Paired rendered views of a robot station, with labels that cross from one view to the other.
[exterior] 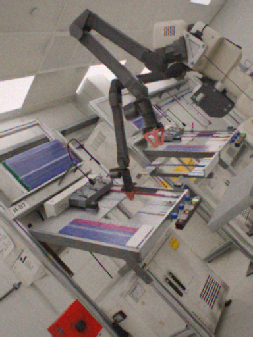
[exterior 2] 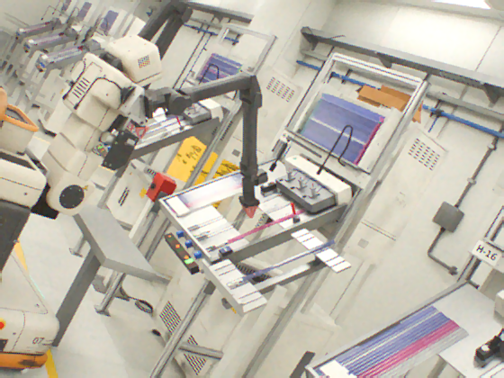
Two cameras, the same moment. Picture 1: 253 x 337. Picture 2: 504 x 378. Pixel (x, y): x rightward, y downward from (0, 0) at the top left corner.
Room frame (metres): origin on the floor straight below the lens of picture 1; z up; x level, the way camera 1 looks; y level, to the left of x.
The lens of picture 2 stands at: (2.70, -2.51, 1.31)
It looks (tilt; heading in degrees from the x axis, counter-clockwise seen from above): 5 degrees down; 107
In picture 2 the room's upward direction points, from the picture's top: 30 degrees clockwise
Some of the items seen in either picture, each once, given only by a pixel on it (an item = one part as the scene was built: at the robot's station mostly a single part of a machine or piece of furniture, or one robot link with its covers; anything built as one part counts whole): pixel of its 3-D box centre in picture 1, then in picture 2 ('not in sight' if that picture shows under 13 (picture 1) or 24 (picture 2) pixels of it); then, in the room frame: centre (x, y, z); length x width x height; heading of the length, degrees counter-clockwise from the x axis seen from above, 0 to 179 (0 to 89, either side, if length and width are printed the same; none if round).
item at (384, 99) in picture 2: not in sight; (394, 102); (2.19, 0.66, 1.82); 0.68 x 0.30 x 0.20; 142
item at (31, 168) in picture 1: (41, 166); (346, 130); (2.10, 0.36, 1.52); 0.51 x 0.13 x 0.27; 142
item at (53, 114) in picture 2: not in sight; (96, 68); (-1.60, 3.36, 0.95); 1.36 x 0.82 x 1.90; 52
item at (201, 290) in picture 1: (153, 312); (239, 327); (2.12, 0.49, 0.31); 0.70 x 0.65 x 0.62; 142
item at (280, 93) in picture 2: not in sight; (198, 148); (0.99, 1.40, 0.95); 1.35 x 0.82 x 1.90; 52
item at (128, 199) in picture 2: not in sight; (157, 173); (0.88, 1.23, 0.66); 1.01 x 0.73 x 1.31; 52
